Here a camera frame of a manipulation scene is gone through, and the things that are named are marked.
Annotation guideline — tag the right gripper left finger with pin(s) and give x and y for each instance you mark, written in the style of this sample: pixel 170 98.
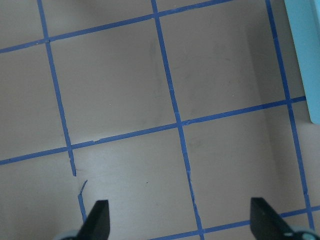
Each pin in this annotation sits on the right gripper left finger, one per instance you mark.
pixel 97 225

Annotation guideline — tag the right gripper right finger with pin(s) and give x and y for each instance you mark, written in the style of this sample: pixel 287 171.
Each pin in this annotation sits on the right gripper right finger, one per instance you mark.
pixel 266 224

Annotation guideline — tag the light blue plastic bin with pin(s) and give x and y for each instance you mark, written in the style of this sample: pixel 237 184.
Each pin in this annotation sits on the light blue plastic bin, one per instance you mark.
pixel 304 21

